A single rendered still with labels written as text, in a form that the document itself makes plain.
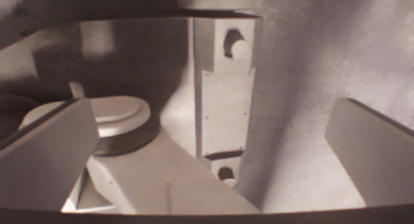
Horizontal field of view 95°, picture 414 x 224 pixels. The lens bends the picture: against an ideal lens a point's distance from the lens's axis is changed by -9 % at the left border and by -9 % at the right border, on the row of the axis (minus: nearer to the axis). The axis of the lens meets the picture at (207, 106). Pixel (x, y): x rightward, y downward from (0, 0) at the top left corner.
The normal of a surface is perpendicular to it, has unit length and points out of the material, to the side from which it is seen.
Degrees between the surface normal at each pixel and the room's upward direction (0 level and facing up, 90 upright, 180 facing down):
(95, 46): 0
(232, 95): 0
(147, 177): 90
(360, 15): 0
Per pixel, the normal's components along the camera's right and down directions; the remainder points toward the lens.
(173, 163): 0.00, -0.88
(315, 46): 0.22, 0.47
